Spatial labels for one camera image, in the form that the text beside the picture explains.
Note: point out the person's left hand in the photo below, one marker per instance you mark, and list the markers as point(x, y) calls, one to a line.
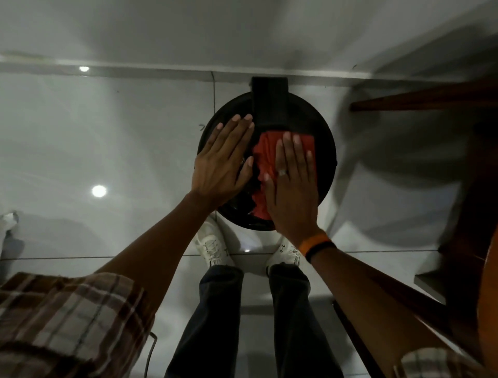
point(216, 171)

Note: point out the white left shoe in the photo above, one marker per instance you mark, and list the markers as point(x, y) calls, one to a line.
point(213, 245)

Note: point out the person's left thumb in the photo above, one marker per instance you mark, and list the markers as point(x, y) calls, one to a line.
point(244, 174)

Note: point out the white right shoe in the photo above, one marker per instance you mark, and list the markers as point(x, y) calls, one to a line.
point(287, 255)

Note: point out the person's right middle finger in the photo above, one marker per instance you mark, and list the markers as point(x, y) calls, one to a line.
point(289, 152)

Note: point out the person's left forearm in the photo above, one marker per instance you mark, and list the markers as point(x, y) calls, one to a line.
point(155, 241)

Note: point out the white crumpled object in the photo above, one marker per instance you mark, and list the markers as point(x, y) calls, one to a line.
point(7, 222)

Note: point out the brown wooden chair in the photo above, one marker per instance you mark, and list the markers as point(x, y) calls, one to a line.
point(467, 218)

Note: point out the white shoe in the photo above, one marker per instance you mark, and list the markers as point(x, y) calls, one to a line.
point(213, 245)
point(287, 255)

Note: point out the person's right hand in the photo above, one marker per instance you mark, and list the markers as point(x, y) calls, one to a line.
point(293, 202)

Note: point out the black wristband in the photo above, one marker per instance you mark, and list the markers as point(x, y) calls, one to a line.
point(319, 248)

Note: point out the dark trousers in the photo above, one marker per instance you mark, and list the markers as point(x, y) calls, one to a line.
point(218, 323)

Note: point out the orange wristband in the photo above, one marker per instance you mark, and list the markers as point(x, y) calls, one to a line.
point(313, 240)

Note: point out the brown plaid shirt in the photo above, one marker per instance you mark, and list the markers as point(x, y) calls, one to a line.
point(66, 323)

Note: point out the red cloth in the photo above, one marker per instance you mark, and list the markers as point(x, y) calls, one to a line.
point(265, 155)

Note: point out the person's left little finger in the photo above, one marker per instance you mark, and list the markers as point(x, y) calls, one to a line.
point(211, 141)

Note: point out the person's right thumb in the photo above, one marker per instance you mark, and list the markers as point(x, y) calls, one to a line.
point(269, 189)

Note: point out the person's right little finger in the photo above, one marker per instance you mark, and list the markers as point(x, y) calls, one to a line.
point(310, 167)

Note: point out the person's right forearm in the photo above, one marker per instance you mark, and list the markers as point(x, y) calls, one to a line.
point(373, 303)

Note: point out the person's left middle finger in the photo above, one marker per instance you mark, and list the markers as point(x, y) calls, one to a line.
point(239, 135)

